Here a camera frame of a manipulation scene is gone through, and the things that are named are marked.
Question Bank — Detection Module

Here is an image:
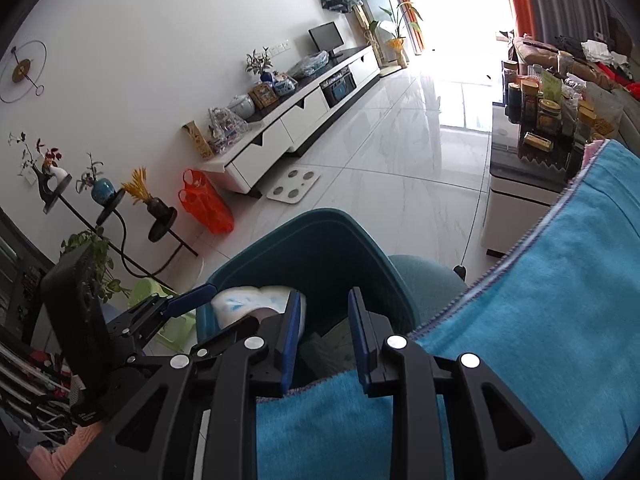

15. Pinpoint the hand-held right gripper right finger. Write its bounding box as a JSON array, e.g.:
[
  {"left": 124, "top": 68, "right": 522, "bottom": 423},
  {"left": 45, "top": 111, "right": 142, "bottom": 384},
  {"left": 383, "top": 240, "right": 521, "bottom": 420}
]
[{"left": 348, "top": 287, "right": 586, "bottom": 480}]

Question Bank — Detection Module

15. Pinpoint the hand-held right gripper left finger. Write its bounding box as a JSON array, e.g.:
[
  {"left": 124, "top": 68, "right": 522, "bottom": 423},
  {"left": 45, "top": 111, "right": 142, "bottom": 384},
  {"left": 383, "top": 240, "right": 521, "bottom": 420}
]
[{"left": 65, "top": 291, "right": 307, "bottom": 480}]

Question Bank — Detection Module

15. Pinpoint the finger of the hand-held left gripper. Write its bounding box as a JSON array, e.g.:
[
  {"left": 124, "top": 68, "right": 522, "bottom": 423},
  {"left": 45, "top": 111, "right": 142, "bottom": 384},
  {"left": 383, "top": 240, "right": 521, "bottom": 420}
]
[
  {"left": 191, "top": 316, "right": 260, "bottom": 361},
  {"left": 105, "top": 284, "right": 218, "bottom": 346}
]

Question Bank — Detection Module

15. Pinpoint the white tissue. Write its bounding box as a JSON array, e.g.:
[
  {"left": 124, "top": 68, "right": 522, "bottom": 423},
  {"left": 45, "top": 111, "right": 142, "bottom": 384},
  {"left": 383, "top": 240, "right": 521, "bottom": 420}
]
[{"left": 211, "top": 285, "right": 307, "bottom": 333}]

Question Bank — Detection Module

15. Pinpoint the teal trash bin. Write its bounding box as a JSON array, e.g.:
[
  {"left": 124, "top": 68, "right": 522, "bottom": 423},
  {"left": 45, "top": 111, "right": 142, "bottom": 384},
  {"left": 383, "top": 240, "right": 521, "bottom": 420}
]
[{"left": 194, "top": 208, "right": 421, "bottom": 392}]

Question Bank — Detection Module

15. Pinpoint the green plastic stool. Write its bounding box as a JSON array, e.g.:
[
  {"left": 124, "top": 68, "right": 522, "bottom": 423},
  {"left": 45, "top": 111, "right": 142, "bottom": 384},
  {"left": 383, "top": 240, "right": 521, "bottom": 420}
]
[{"left": 127, "top": 277, "right": 198, "bottom": 353}]

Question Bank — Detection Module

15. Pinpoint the green ivy plant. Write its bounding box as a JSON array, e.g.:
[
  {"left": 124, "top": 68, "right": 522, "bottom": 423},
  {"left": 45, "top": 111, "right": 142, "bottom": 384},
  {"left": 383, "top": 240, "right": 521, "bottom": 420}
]
[{"left": 60, "top": 227, "right": 132, "bottom": 303}]

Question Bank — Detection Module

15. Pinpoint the dark shelf unit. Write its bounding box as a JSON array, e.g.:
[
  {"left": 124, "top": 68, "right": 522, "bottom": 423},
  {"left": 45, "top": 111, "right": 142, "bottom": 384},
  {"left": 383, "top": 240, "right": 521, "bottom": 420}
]
[{"left": 0, "top": 207, "right": 56, "bottom": 341}]

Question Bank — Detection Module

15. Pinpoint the black tiered plant stand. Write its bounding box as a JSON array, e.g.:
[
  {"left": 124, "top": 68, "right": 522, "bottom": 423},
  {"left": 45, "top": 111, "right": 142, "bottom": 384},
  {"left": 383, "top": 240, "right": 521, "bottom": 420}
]
[{"left": 42, "top": 175, "right": 198, "bottom": 278}]

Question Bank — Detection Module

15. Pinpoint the metal drying rack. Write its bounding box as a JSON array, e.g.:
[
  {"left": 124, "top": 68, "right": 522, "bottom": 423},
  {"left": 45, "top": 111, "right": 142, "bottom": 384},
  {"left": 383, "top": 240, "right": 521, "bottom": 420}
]
[{"left": 0, "top": 325, "right": 81, "bottom": 446}]

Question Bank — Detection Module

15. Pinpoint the orange plastic bag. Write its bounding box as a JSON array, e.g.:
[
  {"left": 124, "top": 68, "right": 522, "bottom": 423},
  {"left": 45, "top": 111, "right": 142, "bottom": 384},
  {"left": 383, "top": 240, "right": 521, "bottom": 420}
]
[{"left": 178, "top": 168, "right": 235, "bottom": 235}]

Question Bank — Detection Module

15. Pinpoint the dark vase with yellow wheat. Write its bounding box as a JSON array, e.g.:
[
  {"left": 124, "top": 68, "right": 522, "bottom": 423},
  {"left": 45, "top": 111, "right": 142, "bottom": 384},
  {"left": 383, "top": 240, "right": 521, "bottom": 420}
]
[{"left": 121, "top": 167, "right": 173, "bottom": 218}]

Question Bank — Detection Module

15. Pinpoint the blue vase with plant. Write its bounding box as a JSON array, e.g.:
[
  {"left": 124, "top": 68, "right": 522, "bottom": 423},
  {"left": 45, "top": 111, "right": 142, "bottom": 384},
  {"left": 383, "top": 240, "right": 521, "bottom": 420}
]
[{"left": 75, "top": 152, "right": 118, "bottom": 206}]

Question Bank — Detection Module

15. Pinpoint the white vase with red flowers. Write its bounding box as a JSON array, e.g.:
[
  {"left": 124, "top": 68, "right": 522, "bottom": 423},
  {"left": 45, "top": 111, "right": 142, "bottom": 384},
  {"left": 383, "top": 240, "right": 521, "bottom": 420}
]
[{"left": 7, "top": 132, "right": 71, "bottom": 191}]

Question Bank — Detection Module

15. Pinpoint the white bathroom scale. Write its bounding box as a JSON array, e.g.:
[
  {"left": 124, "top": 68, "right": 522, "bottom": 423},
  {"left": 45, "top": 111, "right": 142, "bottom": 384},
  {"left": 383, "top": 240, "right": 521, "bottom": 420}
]
[{"left": 266, "top": 167, "right": 323, "bottom": 204}]

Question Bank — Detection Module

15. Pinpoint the brown patterned upright box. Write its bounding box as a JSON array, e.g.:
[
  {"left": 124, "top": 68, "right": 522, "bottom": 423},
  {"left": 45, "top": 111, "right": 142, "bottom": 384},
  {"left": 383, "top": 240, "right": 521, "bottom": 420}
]
[{"left": 181, "top": 120, "right": 215, "bottom": 161}]

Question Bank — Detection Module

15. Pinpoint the clear plastic bag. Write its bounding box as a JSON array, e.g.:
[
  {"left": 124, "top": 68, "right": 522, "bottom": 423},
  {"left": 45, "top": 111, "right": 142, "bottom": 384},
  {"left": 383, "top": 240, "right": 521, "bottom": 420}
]
[{"left": 207, "top": 106, "right": 249, "bottom": 155}]

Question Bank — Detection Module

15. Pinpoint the blue printed tablecloth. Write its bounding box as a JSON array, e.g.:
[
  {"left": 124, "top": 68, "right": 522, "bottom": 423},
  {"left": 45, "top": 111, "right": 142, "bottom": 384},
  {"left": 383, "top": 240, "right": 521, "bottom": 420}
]
[{"left": 255, "top": 140, "right": 640, "bottom": 480}]

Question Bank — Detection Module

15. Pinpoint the white ceramic lidded jar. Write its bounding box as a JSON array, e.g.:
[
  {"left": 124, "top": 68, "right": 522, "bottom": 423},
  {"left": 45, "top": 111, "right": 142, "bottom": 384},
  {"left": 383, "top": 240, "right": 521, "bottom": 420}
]
[{"left": 228, "top": 94, "right": 257, "bottom": 121}]

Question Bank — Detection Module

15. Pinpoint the ornate brown box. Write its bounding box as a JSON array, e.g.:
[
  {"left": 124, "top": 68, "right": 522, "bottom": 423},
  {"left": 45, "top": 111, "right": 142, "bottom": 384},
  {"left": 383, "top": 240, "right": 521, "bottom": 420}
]
[{"left": 248, "top": 82, "right": 280, "bottom": 110}]

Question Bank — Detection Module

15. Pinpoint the white TV cabinet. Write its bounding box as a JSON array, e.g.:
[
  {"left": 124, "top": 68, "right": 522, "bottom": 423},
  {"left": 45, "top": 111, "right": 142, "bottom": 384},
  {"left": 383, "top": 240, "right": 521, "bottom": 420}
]
[{"left": 197, "top": 45, "right": 382, "bottom": 198}]

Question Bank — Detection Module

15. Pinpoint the dark topped coffee table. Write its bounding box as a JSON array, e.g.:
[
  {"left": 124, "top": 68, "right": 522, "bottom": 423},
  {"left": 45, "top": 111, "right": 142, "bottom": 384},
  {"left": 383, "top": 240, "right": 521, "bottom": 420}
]
[{"left": 480, "top": 102, "right": 573, "bottom": 261}]

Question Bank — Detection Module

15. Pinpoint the small plant in blue pot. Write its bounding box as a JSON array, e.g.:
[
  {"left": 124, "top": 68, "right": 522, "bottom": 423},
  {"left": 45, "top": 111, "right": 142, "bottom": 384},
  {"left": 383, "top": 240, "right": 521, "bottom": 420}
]
[{"left": 244, "top": 48, "right": 276, "bottom": 83}]

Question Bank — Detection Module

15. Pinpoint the black appliance in cabinet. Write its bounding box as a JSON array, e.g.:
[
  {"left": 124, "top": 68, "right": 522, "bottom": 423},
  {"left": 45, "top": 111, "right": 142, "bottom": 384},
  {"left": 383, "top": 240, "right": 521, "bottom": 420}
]
[{"left": 320, "top": 71, "right": 357, "bottom": 108}]

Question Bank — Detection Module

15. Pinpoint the blue plastic wrapped bundle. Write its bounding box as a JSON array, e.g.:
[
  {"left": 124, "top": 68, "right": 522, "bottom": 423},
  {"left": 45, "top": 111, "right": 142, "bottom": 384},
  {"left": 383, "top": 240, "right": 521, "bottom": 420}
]
[{"left": 287, "top": 50, "right": 331, "bottom": 80}]

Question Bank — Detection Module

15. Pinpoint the black monitor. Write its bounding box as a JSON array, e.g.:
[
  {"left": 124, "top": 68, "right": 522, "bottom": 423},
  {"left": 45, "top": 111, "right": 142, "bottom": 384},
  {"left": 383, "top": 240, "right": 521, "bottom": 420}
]
[{"left": 307, "top": 23, "right": 345, "bottom": 58}]

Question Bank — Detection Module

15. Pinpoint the group of jars and packets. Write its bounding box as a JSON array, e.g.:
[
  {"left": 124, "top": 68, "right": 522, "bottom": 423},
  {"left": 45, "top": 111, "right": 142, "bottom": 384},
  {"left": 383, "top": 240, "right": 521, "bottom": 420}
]
[{"left": 501, "top": 52, "right": 626, "bottom": 183}]

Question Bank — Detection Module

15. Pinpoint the tall potted leafy plant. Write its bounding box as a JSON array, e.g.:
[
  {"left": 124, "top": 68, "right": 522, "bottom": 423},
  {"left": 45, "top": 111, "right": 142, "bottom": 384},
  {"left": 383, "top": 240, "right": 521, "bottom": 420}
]
[{"left": 370, "top": 0, "right": 423, "bottom": 68}]

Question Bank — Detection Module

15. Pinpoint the wicker plant stand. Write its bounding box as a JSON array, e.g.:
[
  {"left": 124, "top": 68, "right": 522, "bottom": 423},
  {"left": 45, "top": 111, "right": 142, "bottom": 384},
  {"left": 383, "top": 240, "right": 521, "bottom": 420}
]
[{"left": 354, "top": 2, "right": 383, "bottom": 63}]

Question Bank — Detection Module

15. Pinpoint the cluttered grey sofa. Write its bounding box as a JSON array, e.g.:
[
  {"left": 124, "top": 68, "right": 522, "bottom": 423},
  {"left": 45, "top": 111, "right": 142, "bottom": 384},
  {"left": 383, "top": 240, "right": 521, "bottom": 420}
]
[{"left": 510, "top": 30, "right": 640, "bottom": 146}]

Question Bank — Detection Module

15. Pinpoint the grey curtain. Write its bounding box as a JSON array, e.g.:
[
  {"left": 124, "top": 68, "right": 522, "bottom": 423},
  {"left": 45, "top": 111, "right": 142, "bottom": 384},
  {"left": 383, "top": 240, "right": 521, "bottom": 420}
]
[{"left": 520, "top": 0, "right": 636, "bottom": 61}]

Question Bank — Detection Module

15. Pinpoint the round metal wall clock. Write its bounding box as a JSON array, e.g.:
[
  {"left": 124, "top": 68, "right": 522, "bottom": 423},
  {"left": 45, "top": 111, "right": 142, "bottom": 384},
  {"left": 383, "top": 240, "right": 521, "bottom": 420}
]
[{"left": 0, "top": 40, "right": 48, "bottom": 104}]

